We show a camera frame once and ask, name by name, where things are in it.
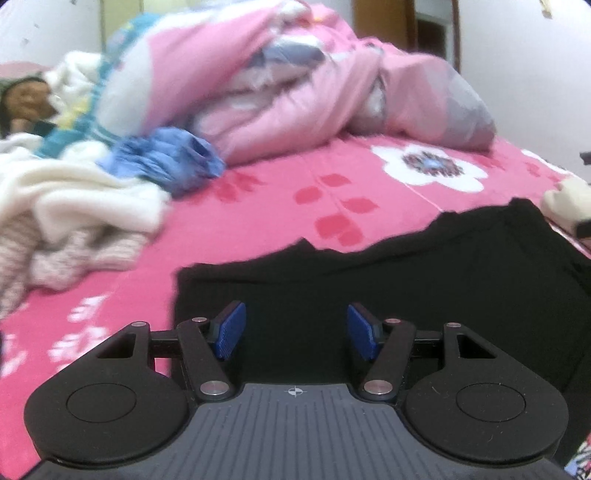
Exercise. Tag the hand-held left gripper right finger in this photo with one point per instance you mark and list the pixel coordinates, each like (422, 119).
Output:
(362, 330)

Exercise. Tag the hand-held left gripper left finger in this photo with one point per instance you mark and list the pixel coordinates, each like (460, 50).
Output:
(231, 330)

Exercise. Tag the black printed t-shirt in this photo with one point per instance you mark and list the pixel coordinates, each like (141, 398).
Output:
(438, 277)

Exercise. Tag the pink floral bed blanket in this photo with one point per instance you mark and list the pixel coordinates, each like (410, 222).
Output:
(277, 207)

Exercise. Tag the pink white checked garment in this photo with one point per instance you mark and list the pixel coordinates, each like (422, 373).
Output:
(83, 258)

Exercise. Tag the blue shirt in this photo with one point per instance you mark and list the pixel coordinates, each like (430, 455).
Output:
(171, 157)

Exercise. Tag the white fleece blanket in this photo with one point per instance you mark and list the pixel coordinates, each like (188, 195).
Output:
(78, 194)

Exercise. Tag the beige folded garment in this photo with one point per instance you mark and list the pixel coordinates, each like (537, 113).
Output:
(568, 203)

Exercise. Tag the pink patterned quilt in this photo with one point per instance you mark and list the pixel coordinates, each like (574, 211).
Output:
(277, 92)

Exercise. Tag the brown wooden door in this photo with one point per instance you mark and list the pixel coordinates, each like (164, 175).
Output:
(383, 18)

